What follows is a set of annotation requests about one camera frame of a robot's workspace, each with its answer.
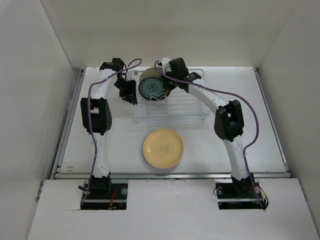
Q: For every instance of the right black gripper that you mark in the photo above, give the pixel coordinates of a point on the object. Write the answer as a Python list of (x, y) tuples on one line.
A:
[(169, 87)]

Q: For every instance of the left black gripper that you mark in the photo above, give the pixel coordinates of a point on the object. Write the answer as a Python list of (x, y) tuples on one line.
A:
[(130, 95)]

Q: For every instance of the green patterned small plate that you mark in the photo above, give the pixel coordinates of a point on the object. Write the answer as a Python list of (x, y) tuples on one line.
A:
[(152, 89)]

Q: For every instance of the purple plastic plate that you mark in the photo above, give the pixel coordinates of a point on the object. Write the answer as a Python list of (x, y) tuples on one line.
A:
[(162, 163)]

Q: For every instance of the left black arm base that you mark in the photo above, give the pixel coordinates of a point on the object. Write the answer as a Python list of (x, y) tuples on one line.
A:
[(116, 199)]

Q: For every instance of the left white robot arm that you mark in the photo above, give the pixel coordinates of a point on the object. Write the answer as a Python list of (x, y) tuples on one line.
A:
[(97, 118)]

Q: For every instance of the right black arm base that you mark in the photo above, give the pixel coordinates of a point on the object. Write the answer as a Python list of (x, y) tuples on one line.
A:
[(228, 199)]

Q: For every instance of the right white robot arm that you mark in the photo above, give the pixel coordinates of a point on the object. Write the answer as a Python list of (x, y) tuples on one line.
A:
[(228, 116)]

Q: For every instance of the beige plastic plate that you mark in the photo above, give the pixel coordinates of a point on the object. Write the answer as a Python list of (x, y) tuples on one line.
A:
[(151, 72)]

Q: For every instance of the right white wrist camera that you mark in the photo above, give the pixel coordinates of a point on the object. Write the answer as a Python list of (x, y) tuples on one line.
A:
[(164, 64)]

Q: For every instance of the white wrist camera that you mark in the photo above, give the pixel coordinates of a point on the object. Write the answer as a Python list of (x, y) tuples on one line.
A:
[(164, 64), (132, 74)]

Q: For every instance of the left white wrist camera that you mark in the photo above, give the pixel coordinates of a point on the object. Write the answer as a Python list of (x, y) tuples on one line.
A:
[(132, 74)]

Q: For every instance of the white wire dish rack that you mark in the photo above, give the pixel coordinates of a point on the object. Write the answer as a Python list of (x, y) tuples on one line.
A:
[(178, 106)]

